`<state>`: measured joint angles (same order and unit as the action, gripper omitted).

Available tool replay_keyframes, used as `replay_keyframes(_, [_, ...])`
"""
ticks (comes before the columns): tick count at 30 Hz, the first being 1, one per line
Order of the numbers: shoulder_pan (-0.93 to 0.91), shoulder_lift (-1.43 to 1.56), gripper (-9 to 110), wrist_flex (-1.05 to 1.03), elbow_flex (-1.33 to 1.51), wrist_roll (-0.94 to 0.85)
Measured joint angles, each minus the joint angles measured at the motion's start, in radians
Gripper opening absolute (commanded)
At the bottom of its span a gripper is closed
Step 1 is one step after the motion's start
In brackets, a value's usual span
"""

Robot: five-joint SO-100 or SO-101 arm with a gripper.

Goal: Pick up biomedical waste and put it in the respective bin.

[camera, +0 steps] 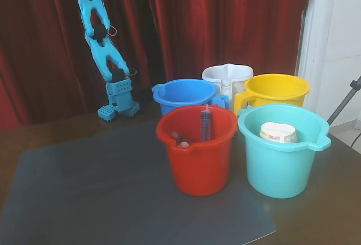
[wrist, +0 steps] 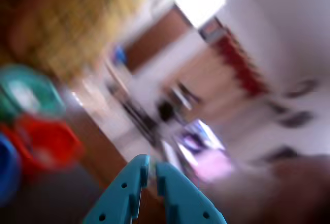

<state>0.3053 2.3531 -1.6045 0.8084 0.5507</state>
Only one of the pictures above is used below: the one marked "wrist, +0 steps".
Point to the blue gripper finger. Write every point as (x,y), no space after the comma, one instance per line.
(180,198)
(121,195)

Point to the grey mat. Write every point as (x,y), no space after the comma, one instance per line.
(51,198)

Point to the red plastic bucket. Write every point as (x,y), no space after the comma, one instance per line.
(49,141)

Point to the blue plastic bucket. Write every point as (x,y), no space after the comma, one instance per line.
(6,169)

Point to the teal plastic bucket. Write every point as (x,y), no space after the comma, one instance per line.
(31,92)

